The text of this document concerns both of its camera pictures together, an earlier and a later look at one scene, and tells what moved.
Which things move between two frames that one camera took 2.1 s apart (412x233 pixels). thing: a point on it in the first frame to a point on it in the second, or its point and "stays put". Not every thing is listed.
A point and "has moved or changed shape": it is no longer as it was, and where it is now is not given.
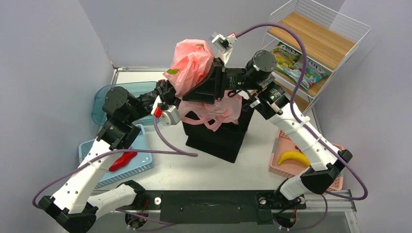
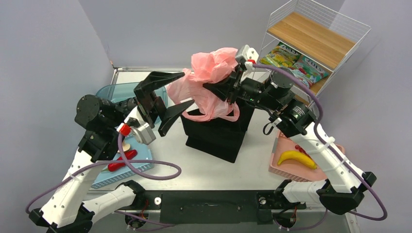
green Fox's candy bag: (285, 56) stays put
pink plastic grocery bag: (190, 59) has moved or changed shape
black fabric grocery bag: (225, 142) stays put
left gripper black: (166, 91) to (149, 105)
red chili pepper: (123, 159) stays put
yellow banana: (293, 155) stays put
